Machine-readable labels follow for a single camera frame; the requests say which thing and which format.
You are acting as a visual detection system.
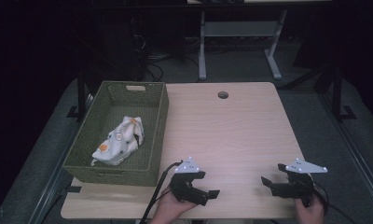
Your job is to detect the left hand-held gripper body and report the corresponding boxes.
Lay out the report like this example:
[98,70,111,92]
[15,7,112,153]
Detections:
[168,156,209,207]

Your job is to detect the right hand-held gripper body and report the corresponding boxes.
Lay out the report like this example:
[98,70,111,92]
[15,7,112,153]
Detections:
[272,157,329,208]

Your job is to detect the green woven basket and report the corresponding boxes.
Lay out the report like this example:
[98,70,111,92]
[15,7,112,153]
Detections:
[62,80,171,188]

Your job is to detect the white cloth with orange print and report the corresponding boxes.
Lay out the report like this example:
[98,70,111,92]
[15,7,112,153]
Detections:
[90,115,145,167]

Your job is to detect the person's left hand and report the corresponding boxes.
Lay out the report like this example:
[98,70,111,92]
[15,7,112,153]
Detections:
[149,186,197,224]

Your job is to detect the person's right hand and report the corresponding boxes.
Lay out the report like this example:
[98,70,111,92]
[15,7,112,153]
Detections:
[293,193,326,224]

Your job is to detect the black metal stand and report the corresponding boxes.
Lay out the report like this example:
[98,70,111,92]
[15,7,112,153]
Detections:
[65,70,90,121]
[331,65,358,122]

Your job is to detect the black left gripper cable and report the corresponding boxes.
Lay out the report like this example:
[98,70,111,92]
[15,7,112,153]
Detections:
[139,160,185,224]

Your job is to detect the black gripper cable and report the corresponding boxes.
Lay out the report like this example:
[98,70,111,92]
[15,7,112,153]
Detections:
[311,179,360,224]
[139,160,185,224]

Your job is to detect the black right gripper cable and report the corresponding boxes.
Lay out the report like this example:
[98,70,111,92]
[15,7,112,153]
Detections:
[311,179,360,224]

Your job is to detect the grey metal floor rail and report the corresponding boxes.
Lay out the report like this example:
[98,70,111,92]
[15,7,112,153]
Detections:
[317,92,373,217]
[28,166,80,224]

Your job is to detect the tangle of floor cables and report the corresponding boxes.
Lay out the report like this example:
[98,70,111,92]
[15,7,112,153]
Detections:
[130,32,201,82]

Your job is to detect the grey metal desk frame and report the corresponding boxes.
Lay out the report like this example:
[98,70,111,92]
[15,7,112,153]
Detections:
[198,9,288,81]

